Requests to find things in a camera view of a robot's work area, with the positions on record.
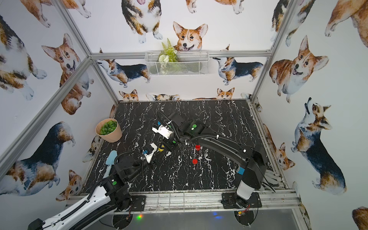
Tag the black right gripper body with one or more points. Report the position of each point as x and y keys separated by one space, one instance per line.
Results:
x=175 y=140

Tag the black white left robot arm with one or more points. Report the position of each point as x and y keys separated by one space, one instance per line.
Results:
x=109 y=195

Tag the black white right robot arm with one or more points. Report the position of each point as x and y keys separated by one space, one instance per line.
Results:
x=251 y=161

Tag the light blue silicone spatula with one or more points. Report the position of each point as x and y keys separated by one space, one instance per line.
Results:
x=109 y=162

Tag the beige paper plant pot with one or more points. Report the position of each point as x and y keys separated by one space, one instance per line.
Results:
x=112 y=137

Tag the green moss plant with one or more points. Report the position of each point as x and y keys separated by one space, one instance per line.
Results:
x=108 y=127

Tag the green fern plant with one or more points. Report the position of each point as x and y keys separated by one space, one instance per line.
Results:
x=167 y=55

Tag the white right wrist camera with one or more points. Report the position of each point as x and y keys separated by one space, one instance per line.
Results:
x=162 y=130

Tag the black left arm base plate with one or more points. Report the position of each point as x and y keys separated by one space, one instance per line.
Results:
x=135 y=203

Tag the white wire mesh basket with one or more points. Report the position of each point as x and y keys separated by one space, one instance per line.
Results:
x=189 y=63

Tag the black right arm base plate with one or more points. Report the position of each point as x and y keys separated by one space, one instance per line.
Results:
x=234 y=201

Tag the aluminium front rail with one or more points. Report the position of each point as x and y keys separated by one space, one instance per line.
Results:
x=207 y=200

